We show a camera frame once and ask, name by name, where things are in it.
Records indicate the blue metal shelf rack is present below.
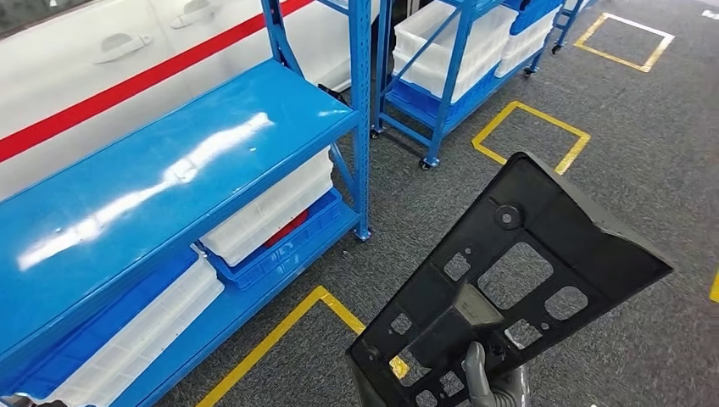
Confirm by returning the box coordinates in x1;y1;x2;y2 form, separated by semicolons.
0;0;375;407

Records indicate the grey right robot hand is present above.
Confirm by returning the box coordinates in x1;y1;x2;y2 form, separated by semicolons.
463;341;532;407

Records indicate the black plastic plate bracket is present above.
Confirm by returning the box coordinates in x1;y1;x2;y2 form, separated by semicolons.
345;151;675;407

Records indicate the blue plastic bin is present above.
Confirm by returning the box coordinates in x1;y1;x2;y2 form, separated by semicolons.
386;66;510;129
204;187;345;292
0;247;198;397

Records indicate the white car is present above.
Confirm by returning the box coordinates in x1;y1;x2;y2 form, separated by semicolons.
0;0;360;200

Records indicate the large white plastic bin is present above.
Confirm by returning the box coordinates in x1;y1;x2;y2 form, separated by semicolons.
393;0;519;103

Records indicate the yellow and white tape square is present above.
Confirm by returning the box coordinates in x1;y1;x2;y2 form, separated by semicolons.
573;12;675;74

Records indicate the red object in bin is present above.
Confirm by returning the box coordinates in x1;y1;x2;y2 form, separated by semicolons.
262;209;311;249

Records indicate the blue wheeled rack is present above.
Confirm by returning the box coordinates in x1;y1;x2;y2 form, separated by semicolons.
371;0;566;170
551;0;599;56

